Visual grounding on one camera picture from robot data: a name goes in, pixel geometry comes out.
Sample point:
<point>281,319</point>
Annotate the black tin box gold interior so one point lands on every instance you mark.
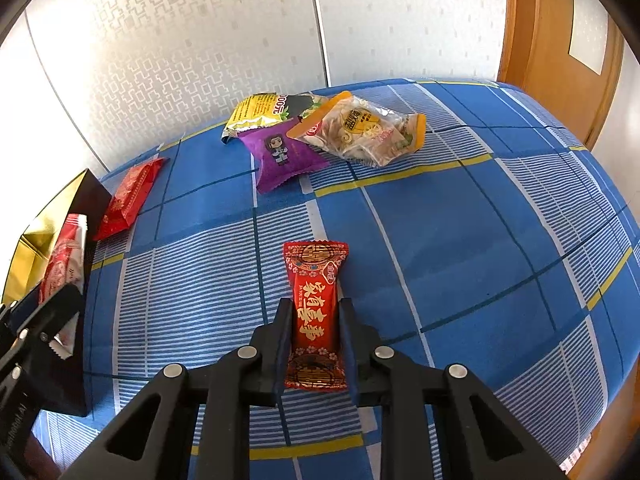
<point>35,250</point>

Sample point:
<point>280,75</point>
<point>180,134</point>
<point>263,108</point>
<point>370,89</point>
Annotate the small red candy packet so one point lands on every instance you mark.
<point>312,320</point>

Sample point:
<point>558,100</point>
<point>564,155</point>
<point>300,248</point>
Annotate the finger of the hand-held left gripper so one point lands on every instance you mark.
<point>9,312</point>
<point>55,305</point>

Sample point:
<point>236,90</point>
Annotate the orange clear snack packet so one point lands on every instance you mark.
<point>360,130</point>

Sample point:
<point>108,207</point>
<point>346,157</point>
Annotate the purple snack packet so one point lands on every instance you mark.
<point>280,157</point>

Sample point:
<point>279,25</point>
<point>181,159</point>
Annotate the frosted door glass pane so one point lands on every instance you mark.
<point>592,25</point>

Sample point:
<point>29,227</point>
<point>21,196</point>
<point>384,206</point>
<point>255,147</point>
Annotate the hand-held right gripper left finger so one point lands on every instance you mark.
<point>282,350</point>

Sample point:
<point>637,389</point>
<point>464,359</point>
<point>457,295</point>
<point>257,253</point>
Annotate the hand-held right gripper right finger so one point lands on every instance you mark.
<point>347,350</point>

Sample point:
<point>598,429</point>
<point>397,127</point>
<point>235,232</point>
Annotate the large red snack packet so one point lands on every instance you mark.
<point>127,195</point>

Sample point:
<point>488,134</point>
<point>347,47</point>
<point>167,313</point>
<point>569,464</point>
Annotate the red white snack packet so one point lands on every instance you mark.
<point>62,260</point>

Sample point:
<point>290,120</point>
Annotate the wooden door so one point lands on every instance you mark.
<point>535,35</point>

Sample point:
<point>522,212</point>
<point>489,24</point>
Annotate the yellow snack packet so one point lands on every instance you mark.
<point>255,110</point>

